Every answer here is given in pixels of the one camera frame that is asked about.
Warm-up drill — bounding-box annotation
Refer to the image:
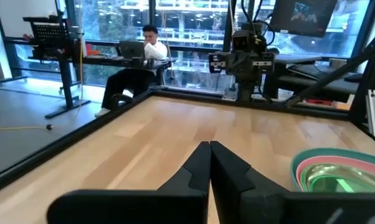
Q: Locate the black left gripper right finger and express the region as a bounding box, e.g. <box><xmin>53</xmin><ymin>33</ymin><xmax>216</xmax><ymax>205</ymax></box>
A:
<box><xmin>209</xmin><ymin>141</ymin><xmax>375</xmax><ymax>224</ymax></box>

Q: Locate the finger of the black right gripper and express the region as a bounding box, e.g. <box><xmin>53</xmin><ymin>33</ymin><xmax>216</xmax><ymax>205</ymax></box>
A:
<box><xmin>246</xmin><ymin>81</ymin><xmax>258</xmax><ymax>103</ymax></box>
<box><xmin>236</xmin><ymin>81</ymin><xmax>247</xmax><ymax>103</ymax></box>

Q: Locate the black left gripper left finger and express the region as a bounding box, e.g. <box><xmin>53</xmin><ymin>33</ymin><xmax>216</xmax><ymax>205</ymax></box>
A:
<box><xmin>46</xmin><ymin>141</ymin><xmax>212</xmax><ymax>224</ymax></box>

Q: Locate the small green plastic plate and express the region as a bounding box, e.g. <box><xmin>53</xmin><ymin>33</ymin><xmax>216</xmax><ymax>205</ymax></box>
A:
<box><xmin>300</xmin><ymin>164</ymin><xmax>375</xmax><ymax>194</ymax></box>

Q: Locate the pink plastic plate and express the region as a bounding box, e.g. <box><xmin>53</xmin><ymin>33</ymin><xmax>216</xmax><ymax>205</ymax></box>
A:
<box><xmin>295</xmin><ymin>155</ymin><xmax>375</xmax><ymax>192</ymax></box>

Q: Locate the black workstation desk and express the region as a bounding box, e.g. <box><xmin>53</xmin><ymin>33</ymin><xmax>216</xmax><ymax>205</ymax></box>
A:
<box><xmin>262</xmin><ymin>54</ymin><xmax>368</xmax><ymax>105</ymax></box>

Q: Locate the flat red item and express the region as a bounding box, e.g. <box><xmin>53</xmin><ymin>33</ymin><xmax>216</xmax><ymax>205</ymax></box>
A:
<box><xmin>305</xmin><ymin>98</ymin><xmax>334</xmax><ymax>107</ymax></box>

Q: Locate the black keyboard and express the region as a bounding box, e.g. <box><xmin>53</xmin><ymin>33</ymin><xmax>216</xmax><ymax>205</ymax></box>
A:
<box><xmin>287</xmin><ymin>63</ymin><xmax>352</xmax><ymax>81</ymax></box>

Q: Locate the black computer monitor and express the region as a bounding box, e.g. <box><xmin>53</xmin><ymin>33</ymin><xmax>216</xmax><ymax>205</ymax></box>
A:
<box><xmin>270</xmin><ymin>0</ymin><xmax>338</xmax><ymax>39</ymax></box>

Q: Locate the large dark green plate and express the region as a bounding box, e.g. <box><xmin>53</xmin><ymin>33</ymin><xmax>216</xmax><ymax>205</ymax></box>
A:
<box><xmin>290</xmin><ymin>147</ymin><xmax>375</xmax><ymax>192</ymax></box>

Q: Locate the person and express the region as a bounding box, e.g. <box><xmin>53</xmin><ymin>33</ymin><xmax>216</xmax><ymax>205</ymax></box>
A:
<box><xmin>95</xmin><ymin>24</ymin><xmax>169</xmax><ymax>118</ymax></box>

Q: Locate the black computer mouse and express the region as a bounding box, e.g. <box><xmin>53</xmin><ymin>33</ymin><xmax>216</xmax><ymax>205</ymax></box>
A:
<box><xmin>344</xmin><ymin>73</ymin><xmax>363</xmax><ymax>83</ymax></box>

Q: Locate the dark grey laptop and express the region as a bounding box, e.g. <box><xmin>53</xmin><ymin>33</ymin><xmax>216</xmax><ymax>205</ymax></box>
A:
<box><xmin>117</xmin><ymin>40</ymin><xmax>146</xmax><ymax>60</ymax></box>

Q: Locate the black standing desk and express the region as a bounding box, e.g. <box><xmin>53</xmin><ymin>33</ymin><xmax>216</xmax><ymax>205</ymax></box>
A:
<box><xmin>81</xmin><ymin>55</ymin><xmax>173</xmax><ymax>88</ymax></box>

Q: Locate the black pegboard stand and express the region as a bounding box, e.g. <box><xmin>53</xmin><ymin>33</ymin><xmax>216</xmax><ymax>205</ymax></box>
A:
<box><xmin>22</xmin><ymin>14</ymin><xmax>92</xmax><ymax>119</ymax></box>

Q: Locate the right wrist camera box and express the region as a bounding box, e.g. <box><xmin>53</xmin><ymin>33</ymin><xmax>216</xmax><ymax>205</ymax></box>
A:
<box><xmin>232</xmin><ymin>29</ymin><xmax>256</xmax><ymax>52</ymax></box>

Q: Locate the silver aluminium bracket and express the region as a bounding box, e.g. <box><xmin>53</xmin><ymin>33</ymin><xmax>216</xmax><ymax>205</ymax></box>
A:
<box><xmin>365</xmin><ymin>89</ymin><xmax>375</xmax><ymax>138</ymax></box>

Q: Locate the yellow cable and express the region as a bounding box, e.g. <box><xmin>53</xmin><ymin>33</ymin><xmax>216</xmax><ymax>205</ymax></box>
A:
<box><xmin>0</xmin><ymin>124</ymin><xmax>51</xmax><ymax>131</ymax></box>

